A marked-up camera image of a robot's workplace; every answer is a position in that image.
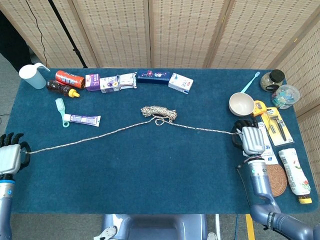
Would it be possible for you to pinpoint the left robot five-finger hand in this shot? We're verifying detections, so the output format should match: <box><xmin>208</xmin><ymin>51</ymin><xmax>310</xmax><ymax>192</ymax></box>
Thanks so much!
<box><xmin>0</xmin><ymin>132</ymin><xmax>32</xmax><ymax>176</ymax></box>

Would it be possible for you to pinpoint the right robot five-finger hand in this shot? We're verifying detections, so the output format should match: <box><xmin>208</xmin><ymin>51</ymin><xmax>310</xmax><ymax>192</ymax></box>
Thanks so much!
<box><xmin>231</xmin><ymin>118</ymin><xmax>266</xmax><ymax>157</ymax></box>

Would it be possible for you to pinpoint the braided rope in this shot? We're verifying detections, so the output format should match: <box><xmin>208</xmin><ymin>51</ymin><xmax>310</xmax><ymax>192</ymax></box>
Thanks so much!
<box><xmin>24</xmin><ymin>104</ymin><xmax>240</xmax><ymax>155</ymax></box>

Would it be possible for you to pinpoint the razor in yellow blister pack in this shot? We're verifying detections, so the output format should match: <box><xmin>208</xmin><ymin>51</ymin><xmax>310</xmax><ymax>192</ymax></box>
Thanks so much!
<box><xmin>260</xmin><ymin>106</ymin><xmax>295</xmax><ymax>147</ymax></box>

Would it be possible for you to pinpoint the yellow tape measure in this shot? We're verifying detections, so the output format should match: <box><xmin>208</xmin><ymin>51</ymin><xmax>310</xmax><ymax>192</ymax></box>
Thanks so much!
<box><xmin>250</xmin><ymin>100</ymin><xmax>268</xmax><ymax>118</ymax></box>

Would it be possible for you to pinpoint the beige bowl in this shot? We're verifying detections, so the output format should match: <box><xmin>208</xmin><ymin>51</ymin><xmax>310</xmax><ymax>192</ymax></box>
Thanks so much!
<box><xmin>228</xmin><ymin>92</ymin><xmax>255</xmax><ymax>117</ymax></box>

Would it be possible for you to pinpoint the brown woven round coaster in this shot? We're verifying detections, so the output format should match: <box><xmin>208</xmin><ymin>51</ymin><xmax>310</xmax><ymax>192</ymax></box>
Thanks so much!
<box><xmin>265</xmin><ymin>163</ymin><xmax>288</xmax><ymax>198</ymax></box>

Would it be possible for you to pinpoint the white drink bottle yellow cap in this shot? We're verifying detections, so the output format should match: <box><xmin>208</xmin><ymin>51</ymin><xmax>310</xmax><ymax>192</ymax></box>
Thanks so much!
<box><xmin>278</xmin><ymin>147</ymin><xmax>313</xmax><ymax>204</ymax></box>

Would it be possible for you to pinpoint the clear plastic jar of clips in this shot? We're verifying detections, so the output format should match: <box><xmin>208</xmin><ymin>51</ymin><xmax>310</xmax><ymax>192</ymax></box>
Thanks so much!
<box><xmin>271</xmin><ymin>84</ymin><xmax>301</xmax><ymax>110</ymax></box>

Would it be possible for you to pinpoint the light blue toothbrush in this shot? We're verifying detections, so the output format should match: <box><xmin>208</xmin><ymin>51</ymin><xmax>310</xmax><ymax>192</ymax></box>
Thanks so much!
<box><xmin>240</xmin><ymin>71</ymin><xmax>261</xmax><ymax>93</ymax></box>

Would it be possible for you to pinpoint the glass jar black lid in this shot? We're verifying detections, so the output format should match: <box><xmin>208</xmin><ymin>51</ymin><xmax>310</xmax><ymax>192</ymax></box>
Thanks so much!
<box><xmin>260</xmin><ymin>69</ymin><xmax>286</xmax><ymax>93</ymax></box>

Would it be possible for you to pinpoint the mint green toothbrush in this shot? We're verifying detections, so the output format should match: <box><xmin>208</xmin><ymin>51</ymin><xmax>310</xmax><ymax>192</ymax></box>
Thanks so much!
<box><xmin>55</xmin><ymin>98</ymin><xmax>70</xmax><ymax>128</ymax></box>

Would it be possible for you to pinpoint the white purple toothpaste tube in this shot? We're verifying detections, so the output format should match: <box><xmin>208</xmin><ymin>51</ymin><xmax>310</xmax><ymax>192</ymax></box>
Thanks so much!
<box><xmin>63</xmin><ymin>113</ymin><xmax>102</xmax><ymax>127</ymax></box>

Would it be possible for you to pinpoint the white plastic pitcher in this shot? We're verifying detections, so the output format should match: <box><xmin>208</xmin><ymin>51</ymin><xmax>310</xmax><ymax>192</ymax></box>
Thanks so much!
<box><xmin>18</xmin><ymin>62</ymin><xmax>51</xmax><ymax>90</ymax></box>

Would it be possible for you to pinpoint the brown tea bottle yellow cap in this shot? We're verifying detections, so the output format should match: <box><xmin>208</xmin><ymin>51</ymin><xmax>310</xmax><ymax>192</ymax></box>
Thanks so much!
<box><xmin>46</xmin><ymin>79</ymin><xmax>81</xmax><ymax>98</ymax></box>

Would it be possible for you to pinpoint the white blue red box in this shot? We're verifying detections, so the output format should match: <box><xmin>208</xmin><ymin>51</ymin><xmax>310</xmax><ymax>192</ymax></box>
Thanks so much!
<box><xmin>168</xmin><ymin>72</ymin><xmax>194</xmax><ymax>95</ymax></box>

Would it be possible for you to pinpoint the white table leg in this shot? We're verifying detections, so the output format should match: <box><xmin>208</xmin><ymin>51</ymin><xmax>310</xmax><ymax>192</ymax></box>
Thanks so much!
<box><xmin>214</xmin><ymin>214</ymin><xmax>221</xmax><ymax>240</ymax></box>

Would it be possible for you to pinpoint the orange red can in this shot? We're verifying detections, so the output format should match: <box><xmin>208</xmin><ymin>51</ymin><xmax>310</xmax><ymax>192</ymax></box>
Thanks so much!
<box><xmin>55</xmin><ymin>70</ymin><xmax>86</xmax><ymax>90</ymax></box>

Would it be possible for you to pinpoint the blue table mat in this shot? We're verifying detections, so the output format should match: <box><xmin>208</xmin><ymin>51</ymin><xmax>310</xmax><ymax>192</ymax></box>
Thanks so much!
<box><xmin>0</xmin><ymin>67</ymin><xmax>318</xmax><ymax>215</ymax></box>

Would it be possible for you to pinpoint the purple milk carton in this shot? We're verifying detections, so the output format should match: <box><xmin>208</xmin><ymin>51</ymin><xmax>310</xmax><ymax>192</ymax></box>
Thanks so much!
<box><xmin>85</xmin><ymin>73</ymin><xmax>101</xmax><ymax>92</ymax></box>

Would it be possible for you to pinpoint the dark blue long box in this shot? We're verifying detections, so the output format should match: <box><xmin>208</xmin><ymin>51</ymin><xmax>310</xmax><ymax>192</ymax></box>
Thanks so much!
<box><xmin>136</xmin><ymin>70</ymin><xmax>171</xmax><ymax>85</ymax></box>

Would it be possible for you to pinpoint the white purple drink carton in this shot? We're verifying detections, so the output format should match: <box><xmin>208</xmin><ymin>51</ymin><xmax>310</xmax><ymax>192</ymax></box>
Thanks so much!
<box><xmin>99</xmin><ymin>75</ymin><xmax>120</xmax><ymax>94</ymax></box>

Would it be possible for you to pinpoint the blue grey robot torso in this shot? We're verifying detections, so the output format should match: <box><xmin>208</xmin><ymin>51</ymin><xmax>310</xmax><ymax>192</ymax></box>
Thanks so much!
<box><xmin>93</xmin><ymin>213</ymin><xmax>218</xmax><ymax>240</ymax></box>

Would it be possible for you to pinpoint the clear wrapped packet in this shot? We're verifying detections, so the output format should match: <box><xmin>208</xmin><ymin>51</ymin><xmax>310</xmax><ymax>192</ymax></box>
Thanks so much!
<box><xmin>117</xmin><ymin>72</ymin><xmax>138</xmax><ymax>90</ymax></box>

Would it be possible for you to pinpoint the thin black hanging cable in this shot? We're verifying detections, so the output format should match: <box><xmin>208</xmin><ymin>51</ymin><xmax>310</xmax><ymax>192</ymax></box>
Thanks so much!
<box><xmin>25</xmin><ymin>0</ymin><xmax>48</xmax><ymax>68</ymax></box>

